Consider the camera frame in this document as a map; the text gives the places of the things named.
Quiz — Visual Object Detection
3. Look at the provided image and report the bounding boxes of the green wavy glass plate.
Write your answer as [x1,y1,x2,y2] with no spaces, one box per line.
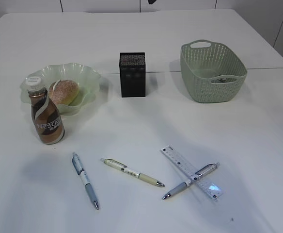
[28,63,101,115]

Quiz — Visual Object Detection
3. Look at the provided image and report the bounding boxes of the beige white pen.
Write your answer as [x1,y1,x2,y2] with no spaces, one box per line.
[100,158,165,187]

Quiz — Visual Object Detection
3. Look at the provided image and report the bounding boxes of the green plastic basket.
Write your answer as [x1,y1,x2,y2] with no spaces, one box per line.
[180,39,247,103]

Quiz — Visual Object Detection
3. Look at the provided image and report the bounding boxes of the brown Nescafe coffee bottle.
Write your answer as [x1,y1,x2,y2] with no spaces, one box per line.
[25,77,65,145]

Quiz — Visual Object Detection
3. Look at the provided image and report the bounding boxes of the blue white pen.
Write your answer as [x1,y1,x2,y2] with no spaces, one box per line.
[72,152,100,210]

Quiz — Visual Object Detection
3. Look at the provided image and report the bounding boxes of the clear plastic ruler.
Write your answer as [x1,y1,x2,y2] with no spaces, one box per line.
[160,145,224,202]

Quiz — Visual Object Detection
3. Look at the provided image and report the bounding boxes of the black mesh pen holder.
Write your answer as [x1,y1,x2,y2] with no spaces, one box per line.
[119,52,146,98]

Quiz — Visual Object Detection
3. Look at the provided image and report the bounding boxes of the sugar coated bread roll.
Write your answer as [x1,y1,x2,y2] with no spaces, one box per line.
[48,80,79,105]

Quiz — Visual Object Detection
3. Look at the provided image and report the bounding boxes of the large paper ball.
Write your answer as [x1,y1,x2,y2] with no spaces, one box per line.
[211,75,229,83]

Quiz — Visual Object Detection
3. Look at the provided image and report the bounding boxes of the grey clear pen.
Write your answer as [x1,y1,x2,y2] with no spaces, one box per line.
[162,163,223,200]

